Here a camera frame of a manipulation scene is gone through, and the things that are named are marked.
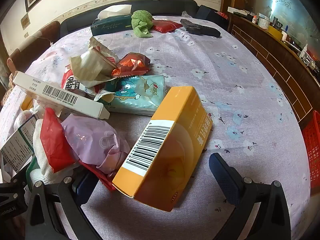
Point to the red foil snack wrapper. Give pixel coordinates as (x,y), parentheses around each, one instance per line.
(130,63)

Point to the long white barcode box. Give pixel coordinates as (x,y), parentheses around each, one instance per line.
(57,93)

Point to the red plastic wrapper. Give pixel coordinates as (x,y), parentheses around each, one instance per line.
(53,142)

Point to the pale purple plastic wrapper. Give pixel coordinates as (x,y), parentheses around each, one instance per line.
(92,140)

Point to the orange medicine box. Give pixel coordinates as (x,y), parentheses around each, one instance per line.
(165,152)

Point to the wooden brick-pattern counter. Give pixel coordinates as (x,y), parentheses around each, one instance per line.
(275,55)

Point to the brown chair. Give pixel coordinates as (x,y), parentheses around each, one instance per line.
(32,42)

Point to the green white box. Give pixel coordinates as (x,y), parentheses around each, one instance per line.
(16,145)

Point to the flat red wrapper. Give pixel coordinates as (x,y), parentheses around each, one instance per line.
(100,177)

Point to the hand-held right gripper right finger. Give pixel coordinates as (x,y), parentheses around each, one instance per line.
(223,173)

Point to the dark sofa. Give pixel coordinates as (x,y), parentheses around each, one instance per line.
(155,5)

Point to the black pistol-shaped tool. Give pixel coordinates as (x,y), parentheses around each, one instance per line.
(200,28)

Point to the white plastic bag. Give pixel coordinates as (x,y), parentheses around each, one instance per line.
(23,117)

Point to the red plastic basket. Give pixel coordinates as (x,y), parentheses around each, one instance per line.
(312,145)

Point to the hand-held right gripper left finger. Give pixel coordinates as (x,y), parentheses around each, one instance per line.
(83,186)

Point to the green cloth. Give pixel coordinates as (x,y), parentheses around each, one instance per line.
(141,23)

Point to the red white carton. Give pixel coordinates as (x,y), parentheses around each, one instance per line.
(72,82)

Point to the light blue tissue pack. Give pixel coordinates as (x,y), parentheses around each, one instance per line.
(140,95)

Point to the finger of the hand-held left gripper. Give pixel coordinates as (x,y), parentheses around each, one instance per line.
(20,178)

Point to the dark green tissue box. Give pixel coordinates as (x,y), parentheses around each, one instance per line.
(110,25)

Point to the dark bag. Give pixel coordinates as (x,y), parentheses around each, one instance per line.
(210,15)

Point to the flat red packet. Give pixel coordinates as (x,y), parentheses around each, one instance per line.
(166,25)

